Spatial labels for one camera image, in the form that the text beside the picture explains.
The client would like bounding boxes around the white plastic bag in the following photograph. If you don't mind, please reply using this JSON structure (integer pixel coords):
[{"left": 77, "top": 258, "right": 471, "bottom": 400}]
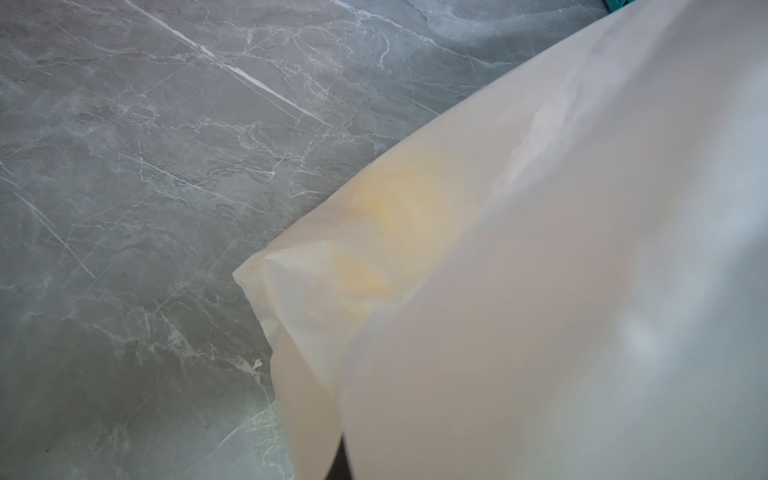
[{"left": 234, "top": 1, "right": 767, "bottom": 479}]

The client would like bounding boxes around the teal plastic basket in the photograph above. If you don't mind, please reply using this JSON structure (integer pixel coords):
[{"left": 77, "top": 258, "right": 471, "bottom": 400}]
[{"left": 604, "top": 0, "right": 633, "bottom": 13}]

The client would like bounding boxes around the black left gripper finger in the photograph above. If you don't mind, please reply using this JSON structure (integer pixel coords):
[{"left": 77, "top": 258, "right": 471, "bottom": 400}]
[{"left": 326, "top": 437, "right": 351, "bottom": 480}]

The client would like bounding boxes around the yellow fruit in bag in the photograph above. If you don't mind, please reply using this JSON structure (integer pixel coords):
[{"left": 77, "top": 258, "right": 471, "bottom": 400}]
[{"left": 328, "top": 165, "right": 477, "bottom": 322}]

